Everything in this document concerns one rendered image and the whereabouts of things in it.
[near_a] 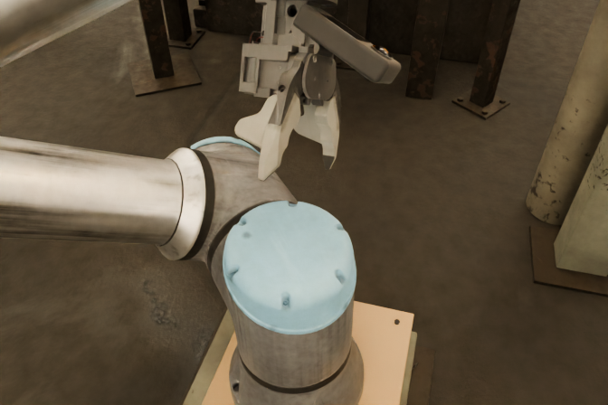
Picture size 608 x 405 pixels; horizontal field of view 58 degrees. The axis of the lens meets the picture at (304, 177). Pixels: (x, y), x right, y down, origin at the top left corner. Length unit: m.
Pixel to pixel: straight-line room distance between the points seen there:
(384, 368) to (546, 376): 0.37
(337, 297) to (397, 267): 0.60
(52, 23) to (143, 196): 0.31
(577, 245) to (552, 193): 0.15
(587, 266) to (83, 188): 0.99
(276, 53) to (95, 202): 0.26
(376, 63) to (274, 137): 0.12
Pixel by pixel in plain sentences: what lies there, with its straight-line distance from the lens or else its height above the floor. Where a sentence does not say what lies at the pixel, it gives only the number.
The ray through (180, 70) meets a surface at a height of 0.01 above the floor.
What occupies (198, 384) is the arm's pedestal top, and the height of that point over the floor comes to 0.12.
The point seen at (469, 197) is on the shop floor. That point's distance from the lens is 1.38.
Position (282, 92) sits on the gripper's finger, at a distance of 0.55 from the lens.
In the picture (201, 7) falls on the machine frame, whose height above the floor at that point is 0.07.
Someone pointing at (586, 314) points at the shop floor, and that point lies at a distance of 1.24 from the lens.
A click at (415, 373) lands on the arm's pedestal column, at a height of 0.02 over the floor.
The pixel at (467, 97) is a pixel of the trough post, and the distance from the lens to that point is 1.72.
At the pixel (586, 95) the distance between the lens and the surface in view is 1.18.
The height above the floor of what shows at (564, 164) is 0.17.
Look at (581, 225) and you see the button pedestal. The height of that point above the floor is 0.14.
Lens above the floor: 0.91
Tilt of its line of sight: 42 degrees down
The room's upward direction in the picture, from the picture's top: straight up
